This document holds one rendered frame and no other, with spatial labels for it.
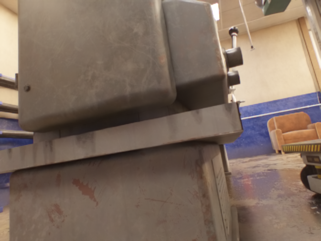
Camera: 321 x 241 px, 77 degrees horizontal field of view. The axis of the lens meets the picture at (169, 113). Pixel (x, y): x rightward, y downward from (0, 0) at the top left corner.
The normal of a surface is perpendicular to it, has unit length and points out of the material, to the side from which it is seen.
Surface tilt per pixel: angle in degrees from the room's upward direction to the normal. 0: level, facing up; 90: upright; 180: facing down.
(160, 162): 90
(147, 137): 90
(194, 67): 90
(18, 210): 90
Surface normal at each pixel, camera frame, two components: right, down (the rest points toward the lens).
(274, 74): -0.29, -0.15
